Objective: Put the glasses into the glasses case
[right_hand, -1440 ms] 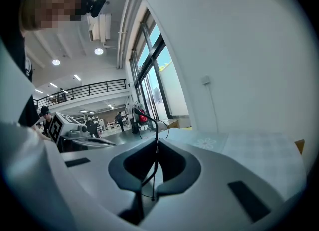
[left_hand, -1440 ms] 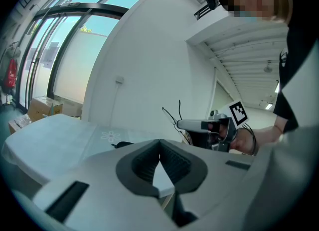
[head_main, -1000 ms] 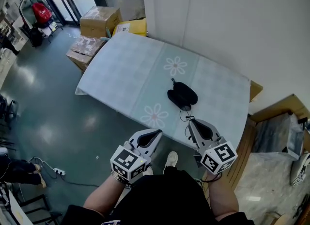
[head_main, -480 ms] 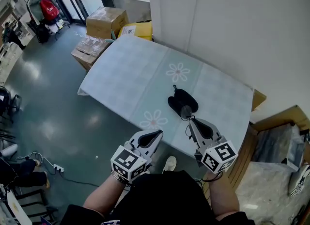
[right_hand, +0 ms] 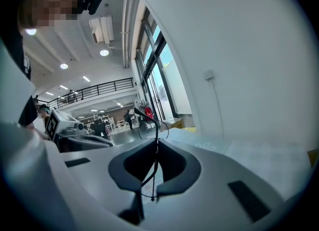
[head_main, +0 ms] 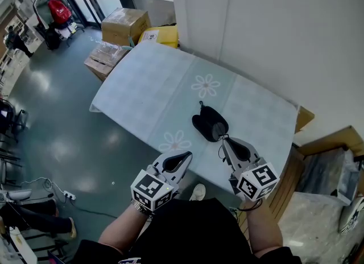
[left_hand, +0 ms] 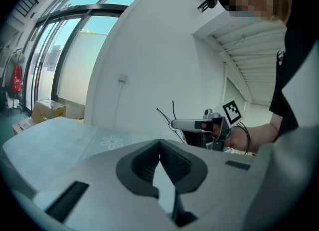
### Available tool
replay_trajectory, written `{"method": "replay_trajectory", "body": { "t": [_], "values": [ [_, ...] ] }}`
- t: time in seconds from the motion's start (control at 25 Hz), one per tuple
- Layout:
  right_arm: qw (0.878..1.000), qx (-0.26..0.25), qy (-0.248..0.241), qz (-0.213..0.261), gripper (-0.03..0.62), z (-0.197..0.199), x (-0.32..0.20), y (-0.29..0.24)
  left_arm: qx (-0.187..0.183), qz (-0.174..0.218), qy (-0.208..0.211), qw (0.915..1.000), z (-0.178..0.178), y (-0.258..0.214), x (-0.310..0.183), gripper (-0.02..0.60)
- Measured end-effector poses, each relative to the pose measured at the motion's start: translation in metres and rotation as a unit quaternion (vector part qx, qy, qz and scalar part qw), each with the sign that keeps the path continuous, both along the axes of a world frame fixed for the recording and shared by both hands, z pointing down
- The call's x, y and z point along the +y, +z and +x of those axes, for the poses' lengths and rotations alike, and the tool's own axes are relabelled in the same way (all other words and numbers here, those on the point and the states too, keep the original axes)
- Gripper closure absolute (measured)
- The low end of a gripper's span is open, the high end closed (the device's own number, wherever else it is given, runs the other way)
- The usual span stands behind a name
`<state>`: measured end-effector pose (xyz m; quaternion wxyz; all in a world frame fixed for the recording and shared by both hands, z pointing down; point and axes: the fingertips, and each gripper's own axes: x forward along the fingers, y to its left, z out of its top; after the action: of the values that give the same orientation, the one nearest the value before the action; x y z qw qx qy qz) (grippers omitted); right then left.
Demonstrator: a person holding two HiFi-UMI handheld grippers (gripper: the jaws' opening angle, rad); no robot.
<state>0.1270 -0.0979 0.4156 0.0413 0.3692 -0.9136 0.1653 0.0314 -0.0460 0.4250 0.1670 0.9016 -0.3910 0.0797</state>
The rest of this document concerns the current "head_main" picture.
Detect black pouch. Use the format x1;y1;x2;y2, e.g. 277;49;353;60
191;101;230;143

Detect open brown cardboard box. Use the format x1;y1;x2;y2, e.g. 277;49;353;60
292;125;364;159

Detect brown cardboard flap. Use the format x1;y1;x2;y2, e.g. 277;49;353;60
294;105;316;134

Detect large brown cardboard box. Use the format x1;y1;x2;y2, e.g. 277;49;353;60
101;7;152;48

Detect yellow padded package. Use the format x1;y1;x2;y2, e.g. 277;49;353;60
137;24;180;49

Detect person's left forearm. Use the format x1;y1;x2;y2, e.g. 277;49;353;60
98;204;155;254

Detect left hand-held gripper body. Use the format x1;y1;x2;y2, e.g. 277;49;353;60
130;163;180;212

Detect black bag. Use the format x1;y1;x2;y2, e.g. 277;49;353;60
45;26;62;51

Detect white wall cable conduit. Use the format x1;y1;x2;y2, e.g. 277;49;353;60
218;0;232;63

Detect black wrist cord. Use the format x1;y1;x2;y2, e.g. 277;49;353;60
229;198;264;213

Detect taped flat cardboard box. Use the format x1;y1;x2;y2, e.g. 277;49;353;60
84;43;131;83

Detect white metal rack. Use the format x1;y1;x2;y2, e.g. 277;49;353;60
32;0;85;48

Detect white cable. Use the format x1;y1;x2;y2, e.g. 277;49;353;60
20;176;68;197

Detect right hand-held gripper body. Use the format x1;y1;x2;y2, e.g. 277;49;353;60
229;157;280;203

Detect black cable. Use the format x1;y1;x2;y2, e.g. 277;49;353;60
67;197;119;220

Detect person's black clothes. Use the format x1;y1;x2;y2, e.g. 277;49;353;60
72;197;303;264

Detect black chair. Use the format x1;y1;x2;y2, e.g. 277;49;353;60
0;99;30;145

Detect person's right forearm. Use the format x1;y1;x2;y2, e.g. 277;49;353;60
243;200;285;255

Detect silver metal bracelet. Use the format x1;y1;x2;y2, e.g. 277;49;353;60
130;198;155;217

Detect light blue floral tablecloth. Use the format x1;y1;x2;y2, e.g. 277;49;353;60
89;40;301;196

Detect white black-patterned bag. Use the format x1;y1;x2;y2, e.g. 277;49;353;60
338;196;364;236

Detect red bag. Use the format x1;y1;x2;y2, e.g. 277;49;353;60
47;0;73;25

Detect person's right white shoe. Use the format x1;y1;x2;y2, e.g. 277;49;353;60
189;183;206;202

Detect grey marbled wrapped box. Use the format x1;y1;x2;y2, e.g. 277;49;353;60
296;147;361;205

